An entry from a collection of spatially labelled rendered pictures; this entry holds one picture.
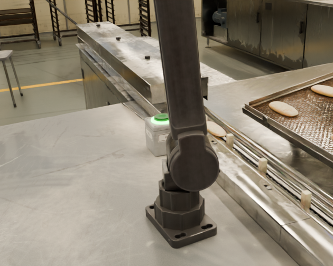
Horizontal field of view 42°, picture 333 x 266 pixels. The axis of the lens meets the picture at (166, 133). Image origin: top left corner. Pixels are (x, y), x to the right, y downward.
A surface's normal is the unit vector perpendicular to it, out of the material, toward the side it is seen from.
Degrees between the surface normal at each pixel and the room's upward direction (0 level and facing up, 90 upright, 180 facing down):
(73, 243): 0
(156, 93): 90
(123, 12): 90
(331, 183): 0
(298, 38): 90
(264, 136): 0
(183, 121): 78
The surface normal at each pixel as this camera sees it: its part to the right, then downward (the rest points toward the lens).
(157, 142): 0.35, 0.35
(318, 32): -0.94, 0.17
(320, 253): -0.04, -0.92
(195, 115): 0.11, 0.19
